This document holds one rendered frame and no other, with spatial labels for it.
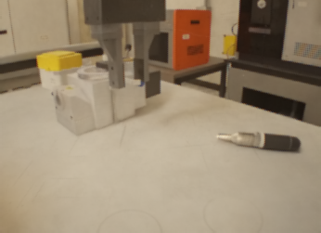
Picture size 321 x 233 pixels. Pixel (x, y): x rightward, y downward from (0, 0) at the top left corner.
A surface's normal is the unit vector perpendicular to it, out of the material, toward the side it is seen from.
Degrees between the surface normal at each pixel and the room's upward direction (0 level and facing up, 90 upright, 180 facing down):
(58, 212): 0
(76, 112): 90
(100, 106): 90
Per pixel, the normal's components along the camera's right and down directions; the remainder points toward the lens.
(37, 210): 0.00, -0.93
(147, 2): 0.73, 0.25
